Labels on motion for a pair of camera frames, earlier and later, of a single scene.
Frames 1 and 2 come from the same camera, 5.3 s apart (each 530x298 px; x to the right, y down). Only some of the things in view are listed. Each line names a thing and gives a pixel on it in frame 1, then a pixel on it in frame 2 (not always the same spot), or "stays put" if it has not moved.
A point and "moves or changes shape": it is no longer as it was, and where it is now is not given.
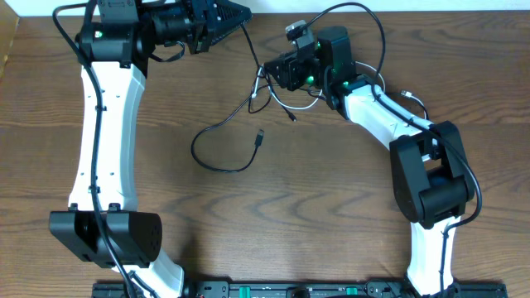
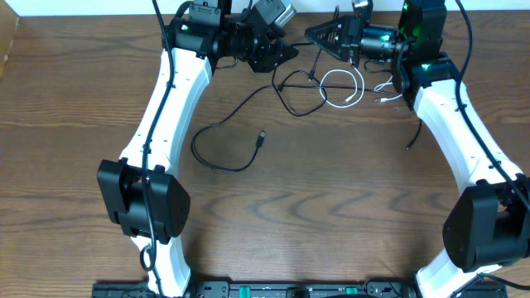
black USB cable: x=272 y=91 moves or changes shape
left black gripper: x=207 y=31 → x=268 y=59
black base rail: x=301 y=289 stays put
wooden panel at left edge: x=9 y=21 stays put
